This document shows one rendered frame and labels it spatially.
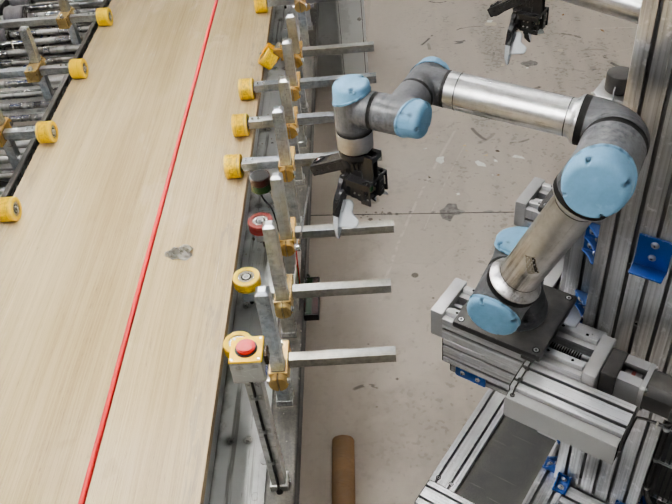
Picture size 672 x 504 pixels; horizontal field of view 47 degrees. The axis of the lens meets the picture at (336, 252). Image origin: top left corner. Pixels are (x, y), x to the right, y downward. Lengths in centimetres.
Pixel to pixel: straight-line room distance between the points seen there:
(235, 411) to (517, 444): 95
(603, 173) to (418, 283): 216
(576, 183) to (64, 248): 166
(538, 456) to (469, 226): 141
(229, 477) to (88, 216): 99
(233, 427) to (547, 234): 114
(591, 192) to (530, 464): 142
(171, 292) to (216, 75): 124
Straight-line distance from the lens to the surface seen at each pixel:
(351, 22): 456
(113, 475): 192
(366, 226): 242
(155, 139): 292
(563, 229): 148
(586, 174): 137
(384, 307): 335
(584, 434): 183
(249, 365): 161
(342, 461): 279
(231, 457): 221
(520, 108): 153
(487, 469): 262
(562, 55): 513
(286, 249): 240
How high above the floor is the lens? 243
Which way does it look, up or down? 42 degrees down
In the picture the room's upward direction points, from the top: 7 degrees counter-clockwise
